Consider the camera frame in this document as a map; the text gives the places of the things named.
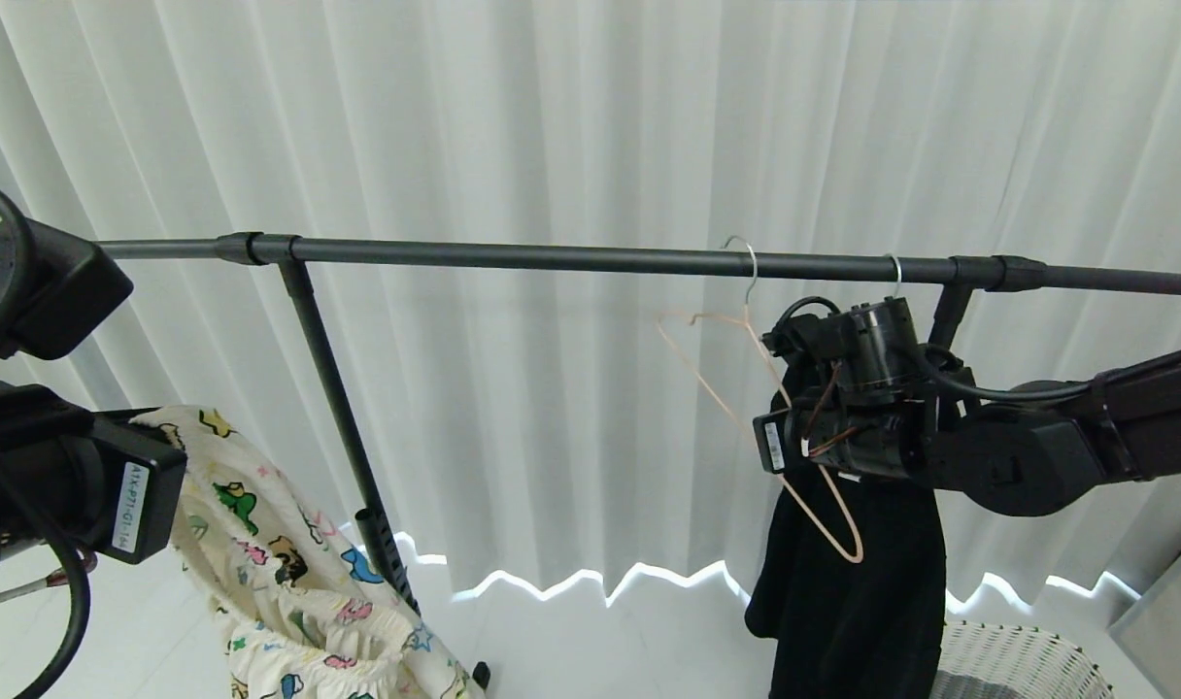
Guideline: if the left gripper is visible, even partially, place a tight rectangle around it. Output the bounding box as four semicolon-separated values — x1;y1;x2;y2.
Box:
0;377;189;578

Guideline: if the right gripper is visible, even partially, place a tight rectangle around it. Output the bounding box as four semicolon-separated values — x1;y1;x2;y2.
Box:
753;402;933;481

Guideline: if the black garment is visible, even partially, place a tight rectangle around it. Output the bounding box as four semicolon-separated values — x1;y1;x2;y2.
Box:
743;357;948;699

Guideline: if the cream printed garment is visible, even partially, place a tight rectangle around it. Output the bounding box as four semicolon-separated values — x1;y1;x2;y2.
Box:
129;405;487;699

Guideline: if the white laundry basket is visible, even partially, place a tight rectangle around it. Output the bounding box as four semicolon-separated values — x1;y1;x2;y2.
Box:
928;621;1118;699

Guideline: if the black clothes rack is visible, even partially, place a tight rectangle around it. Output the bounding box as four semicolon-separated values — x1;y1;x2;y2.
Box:
95;231;1181;692

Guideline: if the white curtain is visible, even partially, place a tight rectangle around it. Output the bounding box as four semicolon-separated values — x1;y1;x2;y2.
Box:
0;0;1181;608

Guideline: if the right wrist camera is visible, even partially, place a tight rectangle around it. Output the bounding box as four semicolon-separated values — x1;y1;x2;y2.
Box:
762;311;854;366

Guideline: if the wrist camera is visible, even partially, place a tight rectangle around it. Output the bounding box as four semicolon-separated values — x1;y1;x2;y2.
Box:
0;218;135;362
762;311;854;366

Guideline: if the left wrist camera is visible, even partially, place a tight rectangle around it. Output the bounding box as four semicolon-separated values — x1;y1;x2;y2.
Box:
0;218;135;362

